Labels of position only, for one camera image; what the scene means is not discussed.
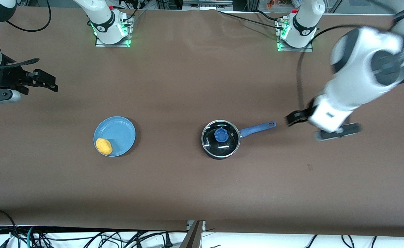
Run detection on black cables at right base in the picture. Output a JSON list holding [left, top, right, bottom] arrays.
[[112, 0, 148, 22]]

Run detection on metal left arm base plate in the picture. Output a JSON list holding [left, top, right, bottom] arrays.
[[276, 18, 314, 53]]

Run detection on black floor cable loop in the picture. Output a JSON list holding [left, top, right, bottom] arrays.
[[0, 209, 19, 248]]

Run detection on long looping black cable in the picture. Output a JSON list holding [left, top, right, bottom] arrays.
[[5, 0, 52, 32]]

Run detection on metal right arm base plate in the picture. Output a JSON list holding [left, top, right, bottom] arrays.
[[95, 14, 134, 48]]

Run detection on black cable with plug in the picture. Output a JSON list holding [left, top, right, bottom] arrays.
[[119, 231, 173, 248]]

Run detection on black cable over right gripper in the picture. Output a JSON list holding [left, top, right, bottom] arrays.
[[0, 58, 40, 70]]

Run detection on grey metal bracket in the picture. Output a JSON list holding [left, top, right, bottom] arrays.
[[179, 220, 206, 248]]

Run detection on grey metal frame bar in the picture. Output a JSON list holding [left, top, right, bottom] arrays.
[[182, 0, 234, 11]]

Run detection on glass lid with blue knob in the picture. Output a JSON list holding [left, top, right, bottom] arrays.
[[202, 120, 240, 157]]

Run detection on dark pot with blue handle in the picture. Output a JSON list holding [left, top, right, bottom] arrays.
[[201, 119, 277, 160]]

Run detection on blue round plate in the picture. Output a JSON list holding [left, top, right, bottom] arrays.
[[93, 116, 136, 157]]

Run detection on black cable to left base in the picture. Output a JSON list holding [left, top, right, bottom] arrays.
[[217, 10, 282, 30]]

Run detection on yellow potato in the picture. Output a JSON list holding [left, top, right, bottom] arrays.
[[95, 138, 113, 156]]

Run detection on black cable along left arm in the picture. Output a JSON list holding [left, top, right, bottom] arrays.
[[296, 24, 362, 108]]

